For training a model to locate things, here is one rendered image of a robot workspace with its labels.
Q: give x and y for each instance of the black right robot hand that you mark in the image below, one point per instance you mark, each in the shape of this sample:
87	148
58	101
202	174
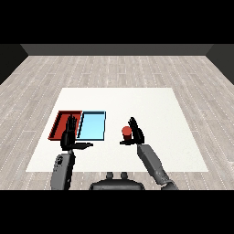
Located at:
137	134

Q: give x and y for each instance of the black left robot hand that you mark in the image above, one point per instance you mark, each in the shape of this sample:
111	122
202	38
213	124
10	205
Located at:
67	138

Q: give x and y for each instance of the small red can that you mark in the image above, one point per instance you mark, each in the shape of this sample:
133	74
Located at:
126	132

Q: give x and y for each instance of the red shallow open box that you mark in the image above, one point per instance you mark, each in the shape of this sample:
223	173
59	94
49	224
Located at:
59	125

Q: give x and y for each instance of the light blue shallow open box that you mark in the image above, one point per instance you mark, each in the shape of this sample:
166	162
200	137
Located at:
92	125

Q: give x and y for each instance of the dark grey robot body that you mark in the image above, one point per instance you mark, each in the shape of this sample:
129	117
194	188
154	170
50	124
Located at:
117	182

